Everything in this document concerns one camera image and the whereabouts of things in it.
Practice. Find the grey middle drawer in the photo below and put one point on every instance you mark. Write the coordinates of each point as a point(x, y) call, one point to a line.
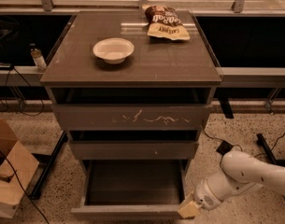
point(134, 145)

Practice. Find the small black device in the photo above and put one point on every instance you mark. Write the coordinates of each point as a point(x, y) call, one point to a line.
point(6, 66)

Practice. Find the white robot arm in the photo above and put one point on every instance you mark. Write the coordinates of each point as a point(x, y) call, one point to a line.
point(239, 173)

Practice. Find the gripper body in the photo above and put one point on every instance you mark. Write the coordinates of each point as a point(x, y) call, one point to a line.
point(205, 194)

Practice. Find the grey drawer cabinet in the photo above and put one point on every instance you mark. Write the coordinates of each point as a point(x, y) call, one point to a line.
point(158, 72)

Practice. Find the small clear bottle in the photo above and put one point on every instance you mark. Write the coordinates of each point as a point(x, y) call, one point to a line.
point(38, 58)

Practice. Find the black frame leg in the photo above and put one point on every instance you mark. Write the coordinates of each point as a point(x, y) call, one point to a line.
point(268, 151)
point(45, 163)

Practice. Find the black power adapter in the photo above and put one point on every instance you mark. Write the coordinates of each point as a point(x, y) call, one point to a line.
point(224, 147)

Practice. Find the brown chip bag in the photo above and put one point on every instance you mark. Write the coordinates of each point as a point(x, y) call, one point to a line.
point(164, 22)

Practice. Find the grey bottom drawer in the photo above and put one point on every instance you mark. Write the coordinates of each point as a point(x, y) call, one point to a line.
point(133, 190)

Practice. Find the grey scratched top drawer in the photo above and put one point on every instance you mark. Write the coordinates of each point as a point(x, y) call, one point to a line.
point(131, 117)

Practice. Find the black right frame leg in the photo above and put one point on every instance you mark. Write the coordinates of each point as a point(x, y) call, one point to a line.
point(268, 151)

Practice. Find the white paper bowl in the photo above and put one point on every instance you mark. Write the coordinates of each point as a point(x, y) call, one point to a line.
point(113, 50)

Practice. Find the black left frame leg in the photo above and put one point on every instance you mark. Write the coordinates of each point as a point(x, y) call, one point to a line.
point(45, 163)

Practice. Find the cardboard box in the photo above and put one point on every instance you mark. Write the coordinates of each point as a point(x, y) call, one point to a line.
point(17, 169)

